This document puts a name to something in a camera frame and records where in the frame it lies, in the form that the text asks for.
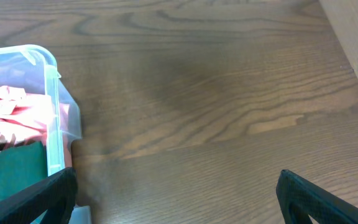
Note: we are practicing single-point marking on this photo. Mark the dark green shirt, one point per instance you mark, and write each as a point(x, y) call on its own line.
point(21, 167)

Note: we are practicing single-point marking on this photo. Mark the pink printed t-shirt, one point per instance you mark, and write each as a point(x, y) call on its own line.
point(24, 117)

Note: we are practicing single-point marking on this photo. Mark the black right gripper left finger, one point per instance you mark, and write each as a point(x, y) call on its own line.
point(53, 197)

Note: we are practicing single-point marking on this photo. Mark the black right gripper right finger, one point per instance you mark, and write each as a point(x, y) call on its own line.
point(301, 201)

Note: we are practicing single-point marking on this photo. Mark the clear plastic storage bin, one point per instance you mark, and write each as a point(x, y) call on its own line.
point(34, 69)

